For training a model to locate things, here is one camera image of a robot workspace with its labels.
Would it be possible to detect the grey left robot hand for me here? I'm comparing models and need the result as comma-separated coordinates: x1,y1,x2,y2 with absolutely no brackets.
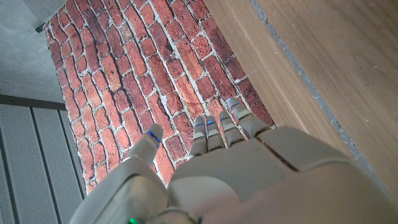
68,96,398,224

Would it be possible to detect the grey tape strip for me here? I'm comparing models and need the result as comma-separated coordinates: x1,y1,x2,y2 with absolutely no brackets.
248,0,394,202

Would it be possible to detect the grey perforated wall panel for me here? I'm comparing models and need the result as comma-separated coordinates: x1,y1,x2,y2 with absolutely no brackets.
0,95,86,224

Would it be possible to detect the red brick printed backdrop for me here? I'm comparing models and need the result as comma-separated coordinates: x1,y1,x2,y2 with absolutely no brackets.
43,0,276,195

